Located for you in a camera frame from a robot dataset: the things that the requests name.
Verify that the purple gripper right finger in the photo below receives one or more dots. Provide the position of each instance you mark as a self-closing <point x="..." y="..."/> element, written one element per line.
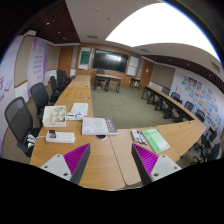
<point x="152" y="167"/>

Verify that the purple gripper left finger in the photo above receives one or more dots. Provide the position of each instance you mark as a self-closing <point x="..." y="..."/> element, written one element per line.
<point x="69" y="166"/>

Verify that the black charger plug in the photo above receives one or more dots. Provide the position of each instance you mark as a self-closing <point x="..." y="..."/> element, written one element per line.
<point x="52" y="134"/>

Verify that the green booklet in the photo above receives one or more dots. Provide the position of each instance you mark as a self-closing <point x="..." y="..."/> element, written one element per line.
<point x="156" y="140"/>

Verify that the white power strip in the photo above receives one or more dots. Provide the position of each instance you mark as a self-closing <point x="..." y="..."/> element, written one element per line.
<point x="61" y="137"/>

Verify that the white marker pack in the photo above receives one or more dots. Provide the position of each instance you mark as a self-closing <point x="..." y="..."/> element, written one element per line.
<point x="137" y="136"/>

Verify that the white book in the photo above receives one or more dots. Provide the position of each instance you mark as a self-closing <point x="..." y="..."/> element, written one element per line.
<point x="98" y="126"/>

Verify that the blue white small box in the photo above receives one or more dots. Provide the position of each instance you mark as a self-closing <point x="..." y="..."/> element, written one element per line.
<point x="74" y="116"/>

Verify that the white storage box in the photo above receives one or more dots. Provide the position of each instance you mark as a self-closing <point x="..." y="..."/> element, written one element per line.
<point x="54" y="116"/>

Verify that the white paper sheet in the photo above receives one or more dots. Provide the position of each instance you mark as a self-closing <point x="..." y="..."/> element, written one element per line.
<point x="80" y="108"/>

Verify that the black mesh office chair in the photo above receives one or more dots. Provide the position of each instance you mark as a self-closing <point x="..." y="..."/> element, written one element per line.
<point x="20" y="122"/>

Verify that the wooden front desk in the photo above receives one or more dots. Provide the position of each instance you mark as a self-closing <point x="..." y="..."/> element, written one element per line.
<point x="108" y="79"/>

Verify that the right whiteboard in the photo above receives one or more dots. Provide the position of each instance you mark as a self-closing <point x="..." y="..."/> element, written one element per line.
<point x="132" y="66"/>

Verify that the wooden door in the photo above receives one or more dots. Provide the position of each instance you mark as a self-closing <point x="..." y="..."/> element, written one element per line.
<point x="65" y="58"/>

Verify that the large black wall display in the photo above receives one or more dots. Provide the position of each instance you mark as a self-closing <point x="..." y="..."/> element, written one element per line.
<point x="108" y="60"/>

